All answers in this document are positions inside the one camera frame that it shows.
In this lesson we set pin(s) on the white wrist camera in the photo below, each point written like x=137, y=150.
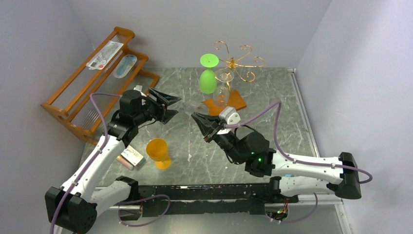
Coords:
x=230, y=115
x=139, y=88

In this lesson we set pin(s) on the tall clear flute glass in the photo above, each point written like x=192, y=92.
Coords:
x=190, y=107

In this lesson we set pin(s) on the clear glass tumbler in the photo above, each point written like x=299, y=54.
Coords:
x=154, y=130

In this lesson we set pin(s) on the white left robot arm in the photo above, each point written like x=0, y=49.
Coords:
x=76, y=204

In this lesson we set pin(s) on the small printed cardboard box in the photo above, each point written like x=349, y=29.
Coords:
x=131, y=158

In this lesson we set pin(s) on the white printed package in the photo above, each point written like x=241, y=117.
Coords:
x=104, y=55

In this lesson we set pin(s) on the orange plastic wine glass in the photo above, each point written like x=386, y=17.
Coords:
x=157, y=150

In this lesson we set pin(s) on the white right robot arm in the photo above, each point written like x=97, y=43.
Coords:
x=300, y=175

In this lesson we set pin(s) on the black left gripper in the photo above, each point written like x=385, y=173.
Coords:
x=163, y=115

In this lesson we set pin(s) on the blue white blister pack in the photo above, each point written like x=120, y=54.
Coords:
x=124, y=66

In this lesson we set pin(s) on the clear wine glass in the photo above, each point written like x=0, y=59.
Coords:
x=221, y=94

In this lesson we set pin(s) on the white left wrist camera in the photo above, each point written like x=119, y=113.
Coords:
x=139, y=88

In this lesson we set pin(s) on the green plastic wine glass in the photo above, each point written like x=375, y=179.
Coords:
x=207, y=80

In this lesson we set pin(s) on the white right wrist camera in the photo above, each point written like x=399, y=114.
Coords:
x=230, y=115

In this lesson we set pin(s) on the orange wooden shelf rack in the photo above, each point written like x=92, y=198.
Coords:
x=70, y=104

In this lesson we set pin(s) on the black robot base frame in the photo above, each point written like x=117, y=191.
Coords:
x=248, y=198

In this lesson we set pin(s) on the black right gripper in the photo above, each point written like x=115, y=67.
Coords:
x=213, y=130

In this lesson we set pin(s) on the gold wire wine glass rack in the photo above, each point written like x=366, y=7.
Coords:
x=235, y=99

